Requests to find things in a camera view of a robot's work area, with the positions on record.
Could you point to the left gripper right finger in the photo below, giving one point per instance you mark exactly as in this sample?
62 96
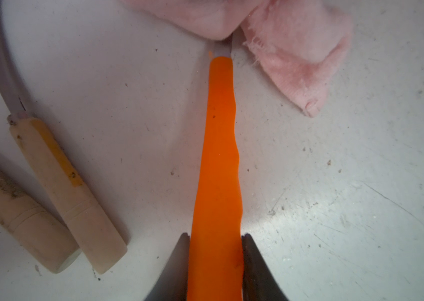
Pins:
258 281

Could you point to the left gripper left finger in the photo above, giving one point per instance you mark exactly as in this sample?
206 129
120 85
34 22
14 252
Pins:
172 283

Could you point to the orange handle sickle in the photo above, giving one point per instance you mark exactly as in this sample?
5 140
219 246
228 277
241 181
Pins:
215 268

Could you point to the wooden handle sickle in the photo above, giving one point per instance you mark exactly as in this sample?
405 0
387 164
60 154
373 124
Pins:
95 233
40 233

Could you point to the pink terry rag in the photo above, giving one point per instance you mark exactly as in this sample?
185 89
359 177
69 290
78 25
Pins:
299 44

